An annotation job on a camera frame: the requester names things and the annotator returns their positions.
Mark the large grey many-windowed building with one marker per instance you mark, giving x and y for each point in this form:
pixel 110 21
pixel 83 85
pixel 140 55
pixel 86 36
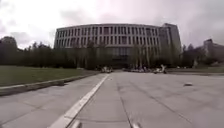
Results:
pixel 116 36

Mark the grass strip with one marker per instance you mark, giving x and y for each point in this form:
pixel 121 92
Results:
pixel 200 70

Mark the robot's own part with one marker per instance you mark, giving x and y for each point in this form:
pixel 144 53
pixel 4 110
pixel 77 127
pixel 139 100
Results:
pixel 135 125
pixel 76 124

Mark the stone kerb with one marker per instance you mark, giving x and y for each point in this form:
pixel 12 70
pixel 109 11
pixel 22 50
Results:
pixel 33 86

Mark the grass lawn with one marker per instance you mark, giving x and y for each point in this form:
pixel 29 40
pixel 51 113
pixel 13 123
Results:
pixel 26 75

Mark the small ground fixture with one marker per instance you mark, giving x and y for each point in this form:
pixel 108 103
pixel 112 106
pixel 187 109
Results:
pixel 188 84

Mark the vehicle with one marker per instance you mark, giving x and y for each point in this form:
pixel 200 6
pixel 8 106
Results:
pixel 160 70
pixel 106 69

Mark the row of trees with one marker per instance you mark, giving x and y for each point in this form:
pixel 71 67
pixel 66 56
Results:
pixel 40 56

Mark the grey stone slab plaza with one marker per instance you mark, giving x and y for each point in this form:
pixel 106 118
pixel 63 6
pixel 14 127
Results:
pixel 150 100

